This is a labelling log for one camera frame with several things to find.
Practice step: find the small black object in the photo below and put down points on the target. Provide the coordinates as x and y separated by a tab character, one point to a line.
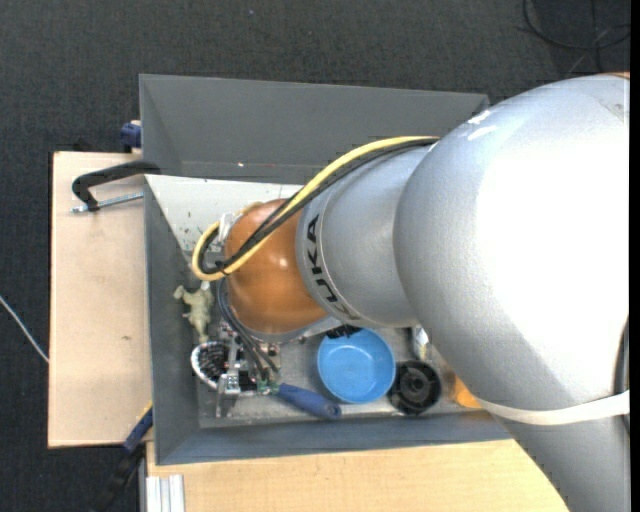
344	331

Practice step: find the grey metal bin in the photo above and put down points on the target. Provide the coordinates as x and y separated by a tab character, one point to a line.
210	130

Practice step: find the pale wood flat board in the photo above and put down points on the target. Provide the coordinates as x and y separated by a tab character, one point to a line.
95	310

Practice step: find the pale green toy animal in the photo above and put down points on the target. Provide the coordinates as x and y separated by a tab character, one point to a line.
199	305

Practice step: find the black and white oval object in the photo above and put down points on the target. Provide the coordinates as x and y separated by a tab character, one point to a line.
206	361

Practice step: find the orange round object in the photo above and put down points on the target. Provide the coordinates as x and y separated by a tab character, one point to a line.
464	395

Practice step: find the blue bowl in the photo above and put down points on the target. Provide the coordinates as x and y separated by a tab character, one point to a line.
356	367

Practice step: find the black round ribbed lid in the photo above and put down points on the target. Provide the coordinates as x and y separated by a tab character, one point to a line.
415	387

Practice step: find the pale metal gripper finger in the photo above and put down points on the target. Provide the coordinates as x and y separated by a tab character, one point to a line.
226	395

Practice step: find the white and yellow small object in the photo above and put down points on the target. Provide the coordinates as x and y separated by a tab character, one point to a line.
421	342

